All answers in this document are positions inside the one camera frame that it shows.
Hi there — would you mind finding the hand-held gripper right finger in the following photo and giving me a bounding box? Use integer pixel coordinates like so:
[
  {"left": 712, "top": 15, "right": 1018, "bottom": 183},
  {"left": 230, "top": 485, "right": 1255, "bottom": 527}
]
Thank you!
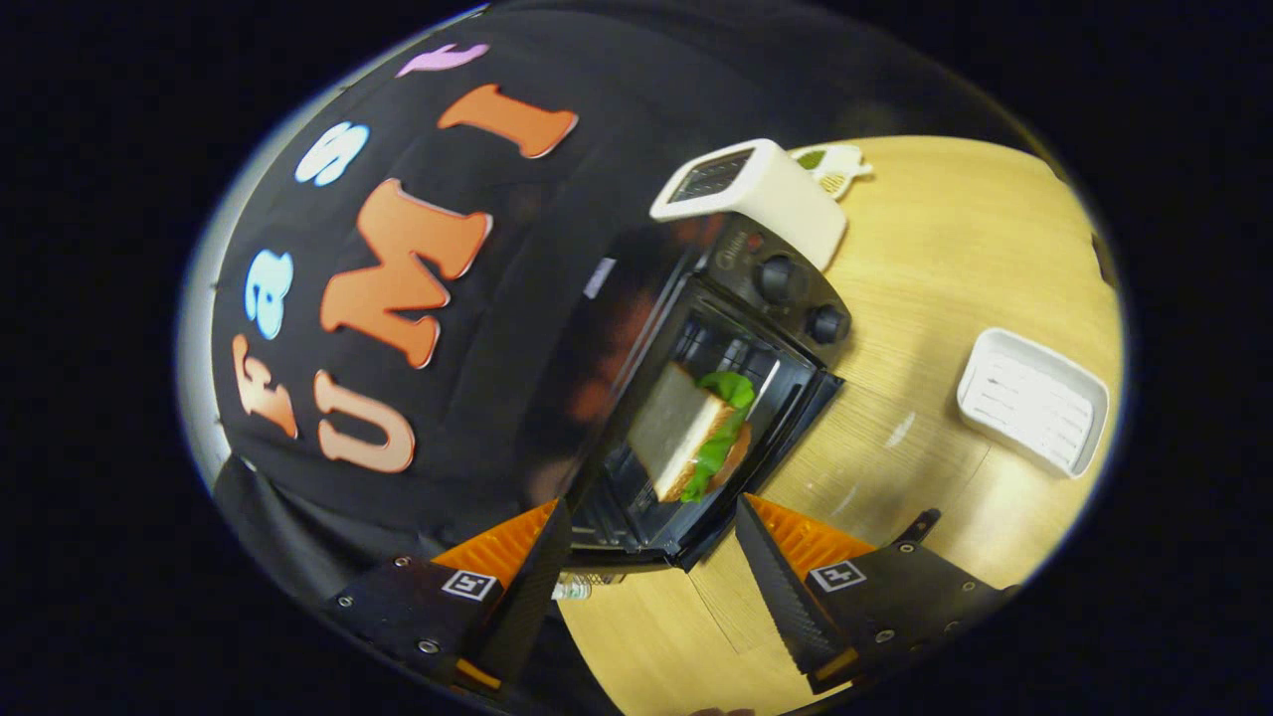
[{"left": 736, "top": 494, "right": 1015, "bottom": 695}]

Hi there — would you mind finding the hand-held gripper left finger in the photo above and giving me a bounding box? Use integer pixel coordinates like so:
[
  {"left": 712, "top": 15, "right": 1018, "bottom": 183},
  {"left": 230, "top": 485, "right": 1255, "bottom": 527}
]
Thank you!
[{"left": 323, "top": 497, "right": 575, "bottom": 697}]

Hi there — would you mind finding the toast and lettuce sandwich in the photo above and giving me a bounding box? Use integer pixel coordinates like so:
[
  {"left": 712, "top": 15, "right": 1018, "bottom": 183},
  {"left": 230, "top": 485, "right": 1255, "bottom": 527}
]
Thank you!
[{"left": 627, "top": 363, "right": 757, "bottom": 504}]

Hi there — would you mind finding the black toaster oven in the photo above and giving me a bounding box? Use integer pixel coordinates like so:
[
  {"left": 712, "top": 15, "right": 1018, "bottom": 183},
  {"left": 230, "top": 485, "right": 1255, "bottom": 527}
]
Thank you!
[{"left": 517, "top": 211, "right": 994, "bottom": 657}]

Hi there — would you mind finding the white pop-up toaster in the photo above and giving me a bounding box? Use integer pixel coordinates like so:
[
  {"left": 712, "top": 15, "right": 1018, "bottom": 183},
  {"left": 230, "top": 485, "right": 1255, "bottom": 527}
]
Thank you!
[{"left": 649, "top": 138, "right": 848, "bottom": 271}]

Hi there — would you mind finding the white rectangular tray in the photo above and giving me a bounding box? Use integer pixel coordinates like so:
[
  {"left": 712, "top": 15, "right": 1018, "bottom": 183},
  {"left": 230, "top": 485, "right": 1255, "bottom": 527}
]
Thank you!
[{"left": 957, "top": 327, "right": 1110, "bottom": 480}]

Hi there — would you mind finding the small white divided seed dish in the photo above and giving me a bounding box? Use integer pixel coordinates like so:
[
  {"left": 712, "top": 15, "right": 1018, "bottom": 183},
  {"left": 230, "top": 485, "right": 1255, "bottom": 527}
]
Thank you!
[{"left": 791, "top": 144, "right": 874, "bottom": 200}]

